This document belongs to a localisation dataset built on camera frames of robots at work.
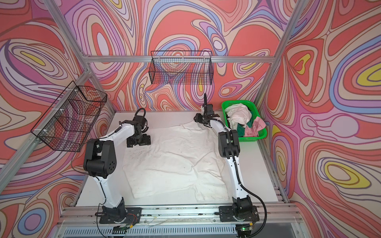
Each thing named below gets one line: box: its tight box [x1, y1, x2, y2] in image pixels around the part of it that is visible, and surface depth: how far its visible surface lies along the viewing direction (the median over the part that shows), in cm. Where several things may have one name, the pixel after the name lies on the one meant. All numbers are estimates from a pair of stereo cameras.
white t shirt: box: [122, 120, 230, 202], surface depth 93 cm
